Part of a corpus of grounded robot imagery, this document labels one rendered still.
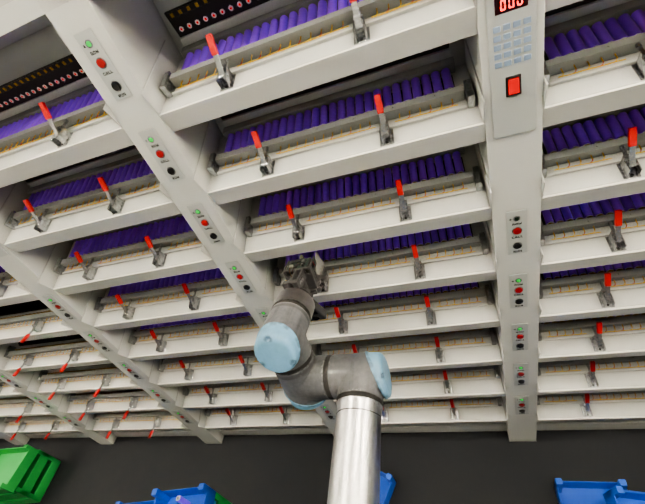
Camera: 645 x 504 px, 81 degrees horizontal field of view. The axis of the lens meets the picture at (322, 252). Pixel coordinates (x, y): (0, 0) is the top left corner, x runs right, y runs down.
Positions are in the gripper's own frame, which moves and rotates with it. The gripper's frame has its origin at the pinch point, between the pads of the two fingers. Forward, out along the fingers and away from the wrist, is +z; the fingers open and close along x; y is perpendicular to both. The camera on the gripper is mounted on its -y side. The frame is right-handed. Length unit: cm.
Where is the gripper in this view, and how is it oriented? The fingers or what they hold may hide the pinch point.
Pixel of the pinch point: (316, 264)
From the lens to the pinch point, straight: 104.5
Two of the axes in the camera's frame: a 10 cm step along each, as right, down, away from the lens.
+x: -9.4, 1.6, 3.1
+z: 1.9, -5.0, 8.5
